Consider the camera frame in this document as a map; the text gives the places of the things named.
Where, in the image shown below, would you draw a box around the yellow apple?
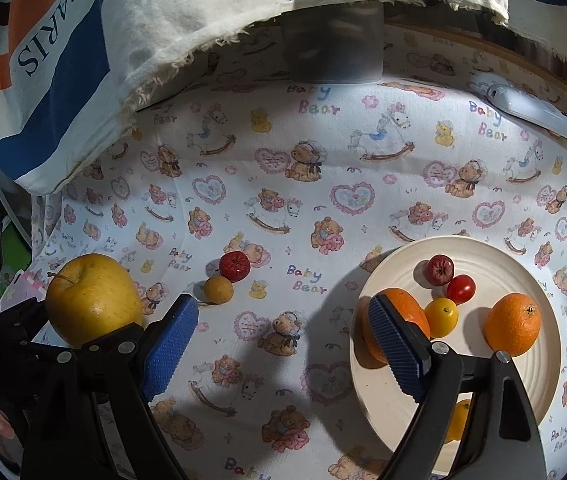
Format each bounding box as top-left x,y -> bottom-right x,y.
45,253 -> 144,348

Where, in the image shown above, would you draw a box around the orange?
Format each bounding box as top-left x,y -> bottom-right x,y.
361,287 -> 431,366
484,292 -> 541,357

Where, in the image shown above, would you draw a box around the cream ribbed plate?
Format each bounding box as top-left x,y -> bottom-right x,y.
348,236 -> 561,461

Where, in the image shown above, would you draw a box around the bear printed cloth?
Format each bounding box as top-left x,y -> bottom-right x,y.
28,20 -> 567,480

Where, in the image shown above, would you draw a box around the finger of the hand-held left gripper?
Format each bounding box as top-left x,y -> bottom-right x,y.
1,300 -> 77,402

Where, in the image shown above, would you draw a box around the red crabapple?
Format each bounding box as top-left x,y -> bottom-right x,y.
219,251 -> 251,282
423,255 -> 455,287

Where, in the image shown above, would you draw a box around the white remote control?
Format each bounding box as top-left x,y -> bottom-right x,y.
483,82 -> 567,158

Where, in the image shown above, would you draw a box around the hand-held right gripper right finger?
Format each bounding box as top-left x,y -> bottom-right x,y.
367,294 -> 549,480

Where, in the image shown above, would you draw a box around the green object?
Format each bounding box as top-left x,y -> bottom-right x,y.
1,220 -> 32,281

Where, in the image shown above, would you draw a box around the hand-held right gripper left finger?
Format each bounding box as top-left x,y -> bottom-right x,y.
21,294 -> 200,480

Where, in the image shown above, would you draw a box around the small brown yellow fruit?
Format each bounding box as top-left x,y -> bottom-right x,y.
204,275 -> 235,304

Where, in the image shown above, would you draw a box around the wooden rail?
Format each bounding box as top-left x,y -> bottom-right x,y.
386,15 -> 567,101

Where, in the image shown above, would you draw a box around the pink printed paper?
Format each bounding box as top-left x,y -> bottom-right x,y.
6,270 -> 47,306

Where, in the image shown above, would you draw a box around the small orange kumquat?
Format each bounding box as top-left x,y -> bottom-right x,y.
446,399 -> 471,443

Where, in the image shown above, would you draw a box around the striped canvas bag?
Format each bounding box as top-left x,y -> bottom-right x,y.
101,0 -> 567,126

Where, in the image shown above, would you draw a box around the red cherry tomato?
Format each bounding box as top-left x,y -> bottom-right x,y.
446,275 -> 477,306

